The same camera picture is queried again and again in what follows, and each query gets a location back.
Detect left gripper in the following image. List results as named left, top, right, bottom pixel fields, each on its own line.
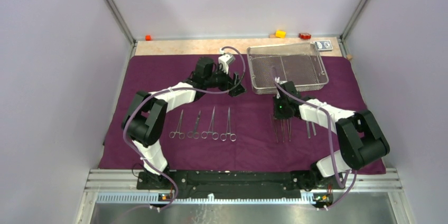
left=204, top=62, right=246, bottom=97

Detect steel curved tweezers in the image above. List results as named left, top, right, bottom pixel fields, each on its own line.
left=279, top=120, right=285, bottom=143

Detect metal mesh instrument tray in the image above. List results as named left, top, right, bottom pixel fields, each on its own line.
left=247, top=43, right=329, bottom=95

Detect purple cloth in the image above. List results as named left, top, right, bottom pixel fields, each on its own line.
left=98, top=54, right=386, bottom=175

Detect steel forceps clamp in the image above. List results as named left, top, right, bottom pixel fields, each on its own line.
left=201, top=107, right=219, bottom=141

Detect small steel hemostat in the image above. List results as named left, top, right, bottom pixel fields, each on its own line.
left=169, top=110, right=185, bottom=139

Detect blue playing card deck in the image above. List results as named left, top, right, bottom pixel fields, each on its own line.
left=313, top=40, right=333, bottom=52

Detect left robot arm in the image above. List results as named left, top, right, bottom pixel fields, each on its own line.
left=122, top=53, right=245, bottom=189

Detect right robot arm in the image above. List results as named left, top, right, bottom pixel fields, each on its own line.
left=273, top=81, right=390, bottom=188

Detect yellow small block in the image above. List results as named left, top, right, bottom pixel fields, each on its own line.
left=275, top=30, right=286, bottom=39

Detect red small block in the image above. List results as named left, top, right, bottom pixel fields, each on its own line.
left=298, top=32, right=312, bottom=40

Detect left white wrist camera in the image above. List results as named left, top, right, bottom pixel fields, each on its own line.
left=218, top=49, right=235, bottom=74

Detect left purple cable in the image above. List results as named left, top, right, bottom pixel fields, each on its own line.
left=122, top=45, right=247, bottom=212

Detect purple cable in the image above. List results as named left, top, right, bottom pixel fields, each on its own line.
left=122, top=45, right=247, bottom=212
left=270, top=67, right=358, bottom=211

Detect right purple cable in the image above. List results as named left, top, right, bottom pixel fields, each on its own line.
left=270, top=67, right=358, bottom=211

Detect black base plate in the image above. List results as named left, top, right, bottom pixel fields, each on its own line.
left=136, top=169, right=341, bottom=199

